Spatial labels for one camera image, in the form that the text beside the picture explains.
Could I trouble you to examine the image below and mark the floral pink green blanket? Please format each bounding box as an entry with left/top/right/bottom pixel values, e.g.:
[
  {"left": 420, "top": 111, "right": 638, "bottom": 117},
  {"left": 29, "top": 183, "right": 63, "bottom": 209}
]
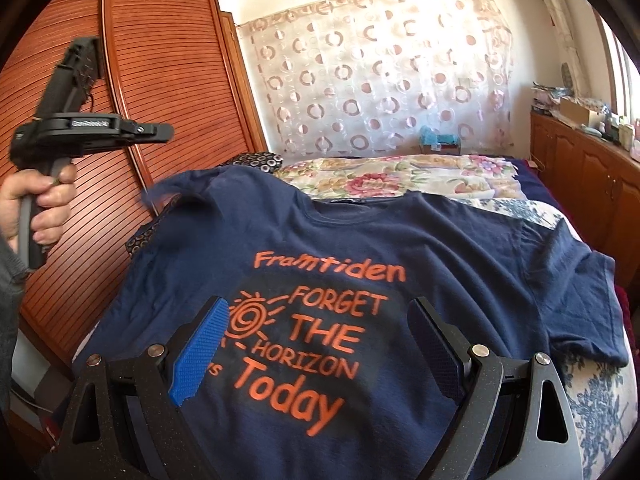
[{"left": 274, "top": 154, "right": 525, "bottom": 200}]

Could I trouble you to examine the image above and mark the white circle-pattern sheer curtain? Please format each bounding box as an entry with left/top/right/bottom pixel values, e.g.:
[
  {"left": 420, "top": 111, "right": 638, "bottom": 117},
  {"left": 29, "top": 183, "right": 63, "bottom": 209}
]
[{"left": 236, "top": 0, "right": 513, "bottom": 159}]

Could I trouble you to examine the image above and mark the black ring-pattern folded cloth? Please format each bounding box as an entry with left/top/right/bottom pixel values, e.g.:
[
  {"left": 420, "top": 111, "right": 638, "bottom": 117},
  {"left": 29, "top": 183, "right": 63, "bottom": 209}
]
[{"left": 222, "top": 152, "right": 283, "bottom": 174}]

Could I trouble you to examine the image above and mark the navy blue printed t-shirt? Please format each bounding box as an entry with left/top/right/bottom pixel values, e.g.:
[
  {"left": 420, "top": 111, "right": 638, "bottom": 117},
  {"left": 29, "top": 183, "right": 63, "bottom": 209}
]
[{"left": 84, "top": 167, "right": 629, "bottom": 479}]

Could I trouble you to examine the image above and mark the person left hand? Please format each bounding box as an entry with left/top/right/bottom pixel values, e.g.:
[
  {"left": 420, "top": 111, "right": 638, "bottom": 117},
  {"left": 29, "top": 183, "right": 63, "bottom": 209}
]
[{"left": 0, "top": 164, "right": 77, "bottom": 252}]

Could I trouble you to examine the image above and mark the blue white floral bedspread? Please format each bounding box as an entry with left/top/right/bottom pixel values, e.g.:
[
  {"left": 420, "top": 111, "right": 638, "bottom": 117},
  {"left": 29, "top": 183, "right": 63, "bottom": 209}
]
[{"left": 464, "top": 196, "right": 639, "bottom": 480}]

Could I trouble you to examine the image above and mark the light blue toy on box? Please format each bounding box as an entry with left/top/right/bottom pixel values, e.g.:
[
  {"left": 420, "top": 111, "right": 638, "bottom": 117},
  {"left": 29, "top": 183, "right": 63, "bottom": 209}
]
[{"left": 419, "top": 126, "right": 461, "bottom": 155}]

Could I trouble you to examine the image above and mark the bright window with wooden frame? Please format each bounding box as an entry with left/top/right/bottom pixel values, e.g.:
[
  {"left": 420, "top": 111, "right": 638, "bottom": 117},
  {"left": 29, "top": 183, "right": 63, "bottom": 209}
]
[{"left": 596, "top": 13, "right": 639, "bottom": 124}]

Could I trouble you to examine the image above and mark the brown wooden sideboard cabinet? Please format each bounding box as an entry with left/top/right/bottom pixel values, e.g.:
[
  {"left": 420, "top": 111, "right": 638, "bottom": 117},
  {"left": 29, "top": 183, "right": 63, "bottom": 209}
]
[{"left": 530, "top": 113, "right": 639, "bottom": 288}]

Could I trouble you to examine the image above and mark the cardboard box on sideboard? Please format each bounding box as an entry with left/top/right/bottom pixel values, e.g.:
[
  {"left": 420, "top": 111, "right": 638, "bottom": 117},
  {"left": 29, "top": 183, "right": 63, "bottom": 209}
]
[{"left": 559, "top": 98, "right": 602, "bottom": 128}]

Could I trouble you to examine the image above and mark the beige window side curtain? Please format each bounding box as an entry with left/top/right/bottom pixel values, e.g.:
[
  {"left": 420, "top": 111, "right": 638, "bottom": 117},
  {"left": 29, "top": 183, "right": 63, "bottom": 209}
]
[{"left": 542, "top": 0, "right": 591, "bottom": 96}]

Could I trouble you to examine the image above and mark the brown louvered wooden wardrobe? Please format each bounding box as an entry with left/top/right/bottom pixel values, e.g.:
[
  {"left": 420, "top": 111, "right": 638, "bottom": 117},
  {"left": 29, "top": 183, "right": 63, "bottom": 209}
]
[{"left": 1, "top": 0, "right": 266, "bottom": 370}]

